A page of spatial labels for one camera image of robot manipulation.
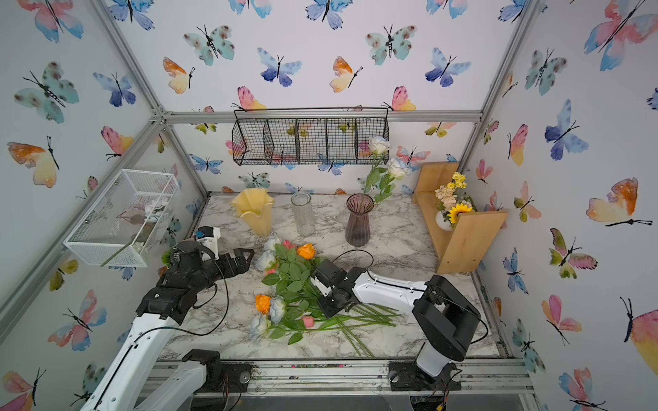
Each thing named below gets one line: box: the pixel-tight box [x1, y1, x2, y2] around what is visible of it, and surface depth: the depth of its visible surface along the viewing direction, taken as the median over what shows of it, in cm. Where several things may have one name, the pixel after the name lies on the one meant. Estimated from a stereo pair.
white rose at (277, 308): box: [269, 295, 286, 324], surface depth 83 cm
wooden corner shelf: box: [412, 162, 509, 274], surface depth 92 cm
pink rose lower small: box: [301, 315, 315, 328], surface depth 84 cm
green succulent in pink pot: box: [161, 248, 173, 269], surface depth 86 cm
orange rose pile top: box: [296, 243, 317, 260], surface depth 93 cm
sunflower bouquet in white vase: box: [434, 171, 478, 232], surface depth 88 cm
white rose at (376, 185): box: [359, 136, 391, 217], surface depth 86 cm
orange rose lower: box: [255, 293, 272, 316], surface depth 86 cm
